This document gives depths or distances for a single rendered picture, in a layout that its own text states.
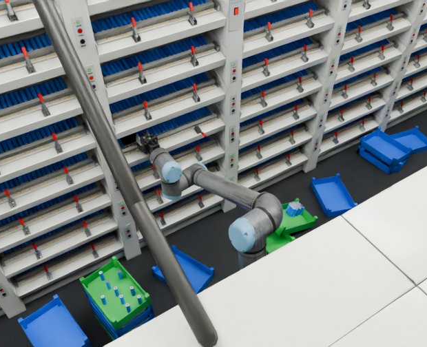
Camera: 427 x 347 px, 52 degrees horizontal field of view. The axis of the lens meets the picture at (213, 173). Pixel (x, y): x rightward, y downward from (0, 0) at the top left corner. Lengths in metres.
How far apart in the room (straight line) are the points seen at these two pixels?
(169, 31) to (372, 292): 1.54
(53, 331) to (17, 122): 1.01
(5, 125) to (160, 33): 0.73
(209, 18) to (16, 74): 0.84
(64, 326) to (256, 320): 1.82
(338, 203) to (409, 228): 2.38
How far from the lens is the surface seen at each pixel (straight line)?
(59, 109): 1.92
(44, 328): 2.35
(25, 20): 1.71
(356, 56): 3.00
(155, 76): 2.02
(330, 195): 3.09
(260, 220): 1.62
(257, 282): 0.59
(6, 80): 1.80
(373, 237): 0.66
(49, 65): 1.82
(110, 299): 2.24
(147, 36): 1.91
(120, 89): 1.97
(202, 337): 0.52
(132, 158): 2.21
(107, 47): 1.87
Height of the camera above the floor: 2.22
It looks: 45 degrees down
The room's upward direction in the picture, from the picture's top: 1 degrees counter-clockwise
